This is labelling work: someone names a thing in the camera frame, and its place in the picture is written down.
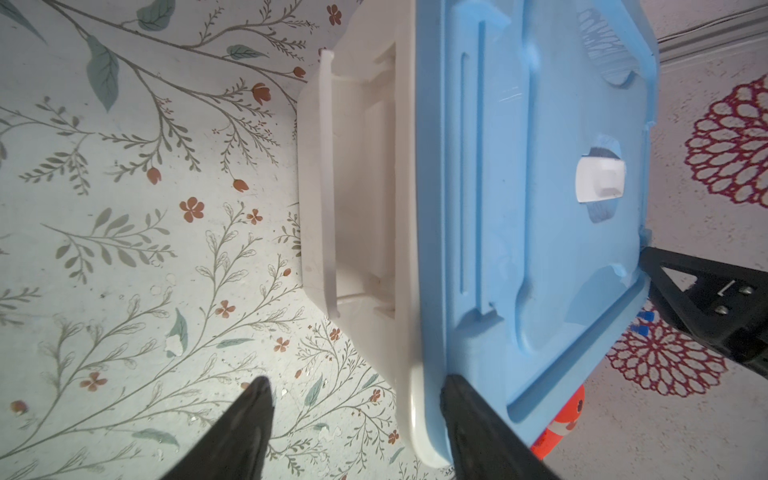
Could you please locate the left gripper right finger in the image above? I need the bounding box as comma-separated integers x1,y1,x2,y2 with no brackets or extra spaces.
440,374,558,480

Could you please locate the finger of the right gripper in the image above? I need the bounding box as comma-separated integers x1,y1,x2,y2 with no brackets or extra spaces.
639,247,767,377

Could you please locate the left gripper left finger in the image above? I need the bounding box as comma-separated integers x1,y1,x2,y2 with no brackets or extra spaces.
162,376,275,480

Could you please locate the red shark plush toy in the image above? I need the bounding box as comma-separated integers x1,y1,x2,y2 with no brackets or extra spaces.
531,386,585,460

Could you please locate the blue capped test tube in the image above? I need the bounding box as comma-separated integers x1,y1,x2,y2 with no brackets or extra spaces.
638,310,655,322

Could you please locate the white plastic storage bin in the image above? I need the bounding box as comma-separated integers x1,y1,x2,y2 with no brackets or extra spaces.
297,1,449,468

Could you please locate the blue plastic bin lid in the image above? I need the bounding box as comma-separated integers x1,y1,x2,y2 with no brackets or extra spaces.
415,1,659,454

